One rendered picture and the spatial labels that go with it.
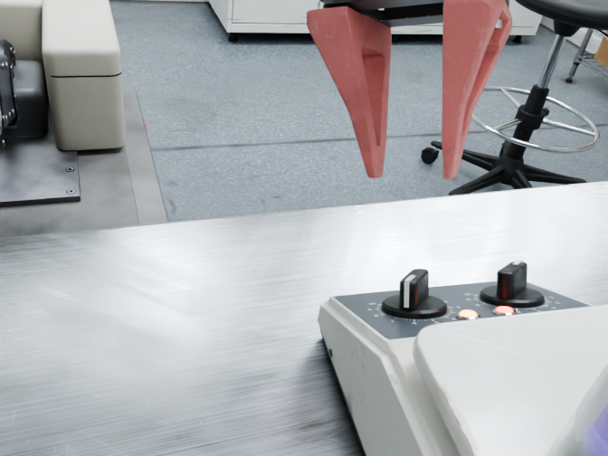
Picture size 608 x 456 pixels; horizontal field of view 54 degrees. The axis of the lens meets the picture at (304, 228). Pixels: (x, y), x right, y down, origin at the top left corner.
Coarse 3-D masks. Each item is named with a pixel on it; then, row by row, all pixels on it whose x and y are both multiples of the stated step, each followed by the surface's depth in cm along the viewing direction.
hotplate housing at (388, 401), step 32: (544, 288) 33; (320, 320) 32; (352, 320) 29; (352, 352) 28; (384, 352) 25; (352, 384) 28; (384, 384) 24; (416, 384) 23; (352, 416) 28; (384, 416) 24; (416, 416) 22; (384, 448) 25; (416, 448) 22; (448, 448) 21
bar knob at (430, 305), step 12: (408, 276) 29; (420, 276) 29; (408, 288) 28; (420, 288) 28; (384, 300) 30; (396, 300) 30; (408, 300) 28; (420, 300) 29; (432, 300) 30; (396, 312) 28; (408, 312) 28; (420, 312) 28; (432, 312) 28; (444, 312) 29
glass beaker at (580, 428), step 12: (600, 384) 16; (588, 396) 17; (600, 396) 16; (576, 408) 18; (588, 408) 17; (600, 408) 16; (576, 420) 17; (588, 420) 17; (600, 420) 16; (564, 432) 18; (576, 432) 17; (588, 432) 16; (600, 432) 16; (552, 444) 19; (564, 444) 18; (576, 444) 17; (588, 444) 16; (600, 444) 16
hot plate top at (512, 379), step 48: (432, 336) 23; (480, 336) 23; (528, 336) 23; (576, 336) 24; (432, 384) 21; (480, 384) 21; (528, 384) 21; (576, 384) 22; (480, 432) 20; (528, 432) 20
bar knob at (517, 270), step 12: (516, 264) 31; (504, 276) 29; (516, 276) 30; (492, 288) 32; (504, 288) 30; (516, 288) 30; (528, 288) 32; (492, 300) 30; (504, 300) 30; (516, 300) 30; (528, 300) 30; (540, 300) 30
